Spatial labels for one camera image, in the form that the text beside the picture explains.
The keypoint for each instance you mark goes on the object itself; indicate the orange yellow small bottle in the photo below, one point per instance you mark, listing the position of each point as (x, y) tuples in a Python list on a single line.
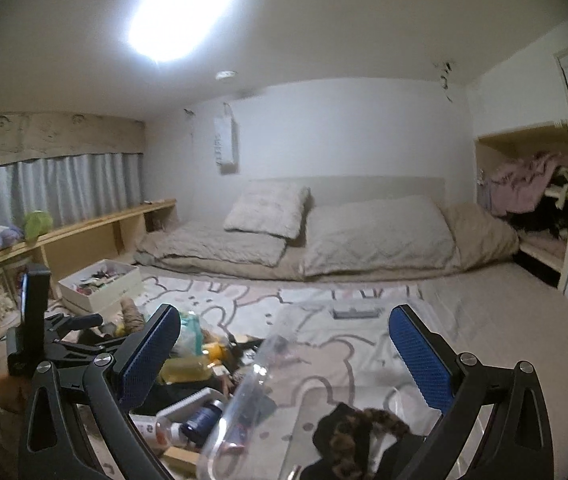
[(215, 351)]

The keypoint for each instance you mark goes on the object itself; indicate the black cloth garment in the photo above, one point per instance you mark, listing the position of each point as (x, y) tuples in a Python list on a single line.
[(322, 468)]

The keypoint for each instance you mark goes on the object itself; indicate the ceiling smoke detector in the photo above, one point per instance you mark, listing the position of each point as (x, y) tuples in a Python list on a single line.
[(225, 75)]

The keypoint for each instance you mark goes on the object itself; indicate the cartoon print bed sheet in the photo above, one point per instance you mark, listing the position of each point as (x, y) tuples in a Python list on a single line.
[(237, 311)]

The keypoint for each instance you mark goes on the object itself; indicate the white box of trinkets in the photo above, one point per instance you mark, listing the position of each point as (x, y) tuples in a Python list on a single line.
[(100, 286)]

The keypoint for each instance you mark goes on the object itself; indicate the pile of pink clothes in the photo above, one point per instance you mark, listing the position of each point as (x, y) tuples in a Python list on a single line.
[(517, 186)]

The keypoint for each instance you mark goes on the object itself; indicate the dark blue jar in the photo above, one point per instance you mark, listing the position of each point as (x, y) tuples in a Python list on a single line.
[(199, 425)]

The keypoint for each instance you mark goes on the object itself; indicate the wooden block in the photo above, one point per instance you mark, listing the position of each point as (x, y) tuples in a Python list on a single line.
[(181, 458)]

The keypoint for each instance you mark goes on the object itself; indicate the person's left hand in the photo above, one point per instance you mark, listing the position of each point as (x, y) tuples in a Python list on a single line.
[(14, 393)]

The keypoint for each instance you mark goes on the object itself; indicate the plastic drink bottle red label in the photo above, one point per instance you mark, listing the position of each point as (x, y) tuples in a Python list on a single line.
[(159, 432)]

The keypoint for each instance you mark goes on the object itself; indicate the grey window curtain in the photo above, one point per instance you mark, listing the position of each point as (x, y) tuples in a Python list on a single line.
[(70, 189)]

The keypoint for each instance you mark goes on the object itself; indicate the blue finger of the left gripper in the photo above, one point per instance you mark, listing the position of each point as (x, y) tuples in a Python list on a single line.
[(82, 322)]

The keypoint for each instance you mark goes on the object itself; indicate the folded beige blanket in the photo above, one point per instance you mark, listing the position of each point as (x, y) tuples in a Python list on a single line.
[(200, 241)]

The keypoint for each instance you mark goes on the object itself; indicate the leopard print scrunchie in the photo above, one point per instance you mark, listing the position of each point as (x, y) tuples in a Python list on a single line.
[(373, 424)]

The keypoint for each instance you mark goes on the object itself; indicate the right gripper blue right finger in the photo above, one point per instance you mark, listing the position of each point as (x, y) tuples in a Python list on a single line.
[(429, 359)]

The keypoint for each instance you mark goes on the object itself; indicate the beige curtain valance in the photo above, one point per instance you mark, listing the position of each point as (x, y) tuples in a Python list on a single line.
[(26, 136)]

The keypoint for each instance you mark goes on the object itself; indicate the yellow liquid bottle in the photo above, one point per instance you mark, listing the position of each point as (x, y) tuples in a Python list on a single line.
[(187, 369)]

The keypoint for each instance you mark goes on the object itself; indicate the left fluffy beige pillow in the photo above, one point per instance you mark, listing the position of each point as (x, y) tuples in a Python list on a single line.
[(269, 207)]

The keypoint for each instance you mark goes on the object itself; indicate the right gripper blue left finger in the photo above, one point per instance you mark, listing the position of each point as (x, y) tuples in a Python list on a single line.
[(140, 357)]

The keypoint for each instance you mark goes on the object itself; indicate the green plush toy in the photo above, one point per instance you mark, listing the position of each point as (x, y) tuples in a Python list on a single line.
[(37, 223)]

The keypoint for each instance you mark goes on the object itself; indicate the right large beige pillow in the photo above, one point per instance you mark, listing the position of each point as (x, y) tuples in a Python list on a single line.
[(407, 233)]

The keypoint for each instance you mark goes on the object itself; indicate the white hanging wall organiser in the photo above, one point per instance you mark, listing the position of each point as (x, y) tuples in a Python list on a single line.
[(225, 150)]

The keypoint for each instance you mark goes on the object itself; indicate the clear plastic storage bin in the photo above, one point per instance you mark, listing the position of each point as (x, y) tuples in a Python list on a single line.
[(318, 354)]

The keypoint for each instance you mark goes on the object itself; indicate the teal wet wipes pack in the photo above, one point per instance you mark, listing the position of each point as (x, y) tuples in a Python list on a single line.
[(194, 335)]

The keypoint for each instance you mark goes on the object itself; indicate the purple plush toy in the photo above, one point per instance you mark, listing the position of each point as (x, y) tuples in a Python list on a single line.
[(10, 236)]

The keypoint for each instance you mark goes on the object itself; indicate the wooden side shelf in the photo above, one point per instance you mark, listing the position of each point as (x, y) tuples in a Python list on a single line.
[(72, 248)]

